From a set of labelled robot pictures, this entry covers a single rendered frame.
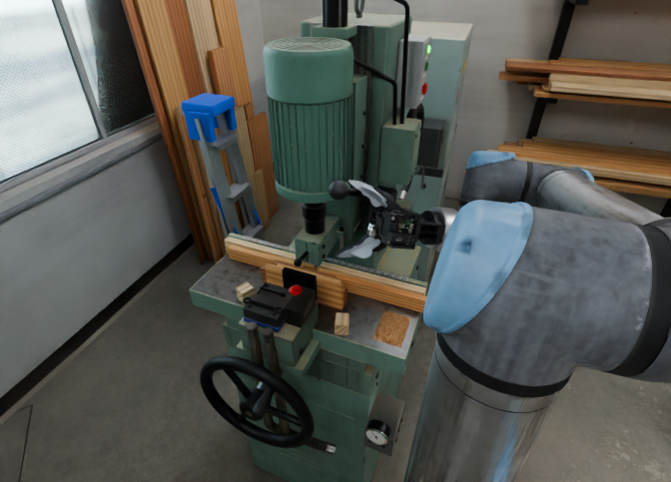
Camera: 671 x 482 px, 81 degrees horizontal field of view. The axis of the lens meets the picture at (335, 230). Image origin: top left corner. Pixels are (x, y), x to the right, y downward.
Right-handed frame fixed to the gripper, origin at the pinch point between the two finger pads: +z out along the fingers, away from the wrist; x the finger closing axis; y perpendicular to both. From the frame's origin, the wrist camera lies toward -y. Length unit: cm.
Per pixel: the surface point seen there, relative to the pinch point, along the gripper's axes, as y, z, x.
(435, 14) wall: -182, -116, -106
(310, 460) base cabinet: -33, -16, 90
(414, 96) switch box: -21.9, -23.7, -28.7
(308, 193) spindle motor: -9.8, 4.2, -2.9
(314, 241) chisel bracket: -17.8, -1.3, 9.8
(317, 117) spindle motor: -4.3, 6.1, -18.4
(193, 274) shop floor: -178, 22, 80
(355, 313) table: -12.4, -13.3, 26.6
